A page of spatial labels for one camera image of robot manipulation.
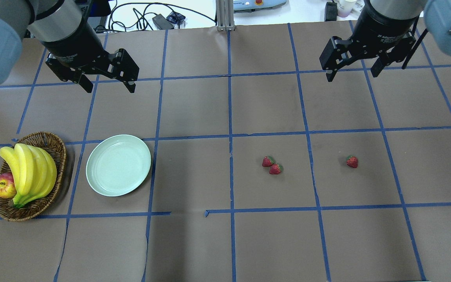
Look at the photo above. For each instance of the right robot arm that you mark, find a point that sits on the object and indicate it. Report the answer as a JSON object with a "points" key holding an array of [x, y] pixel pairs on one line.
{"points": [[389, 31]]}

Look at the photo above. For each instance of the strawberry of pair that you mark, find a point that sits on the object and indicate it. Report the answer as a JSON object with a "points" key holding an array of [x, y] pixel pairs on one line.
{"points": [[276, 169], [268, 161]]}

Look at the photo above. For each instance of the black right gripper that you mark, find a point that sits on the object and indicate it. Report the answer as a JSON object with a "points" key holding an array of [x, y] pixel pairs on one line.
{"points": [[382, 27]]}

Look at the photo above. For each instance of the aluminium frame post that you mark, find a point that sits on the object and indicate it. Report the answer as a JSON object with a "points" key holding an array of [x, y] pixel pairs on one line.
{"points": [[224, 15]]}

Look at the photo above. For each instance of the black power adapter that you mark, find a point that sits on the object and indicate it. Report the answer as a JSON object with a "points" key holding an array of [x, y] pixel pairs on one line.
{"points": [[162, 23]]}

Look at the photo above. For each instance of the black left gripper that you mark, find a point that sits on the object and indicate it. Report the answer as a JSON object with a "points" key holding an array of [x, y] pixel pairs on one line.
{"points": [[70, 42]]}

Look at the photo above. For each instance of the light green plate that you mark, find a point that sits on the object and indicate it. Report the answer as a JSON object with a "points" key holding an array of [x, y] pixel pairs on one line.
{"points": [[118, 165]]}

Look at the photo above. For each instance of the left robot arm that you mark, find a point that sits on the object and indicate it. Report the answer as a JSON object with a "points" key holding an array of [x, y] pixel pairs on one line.
{"points": [[75, 51]]}

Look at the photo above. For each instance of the brown wicker basket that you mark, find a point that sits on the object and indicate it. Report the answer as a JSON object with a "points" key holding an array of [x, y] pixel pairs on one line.
{"points": [[54, 145]]}

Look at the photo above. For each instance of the yellow banana bunch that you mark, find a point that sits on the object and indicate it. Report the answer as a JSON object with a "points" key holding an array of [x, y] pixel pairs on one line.
{"points": [[34, 171]]}

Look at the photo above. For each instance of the red yellow apple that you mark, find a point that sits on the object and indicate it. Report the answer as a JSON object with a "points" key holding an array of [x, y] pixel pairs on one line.
{"points": [[7, 186]]}

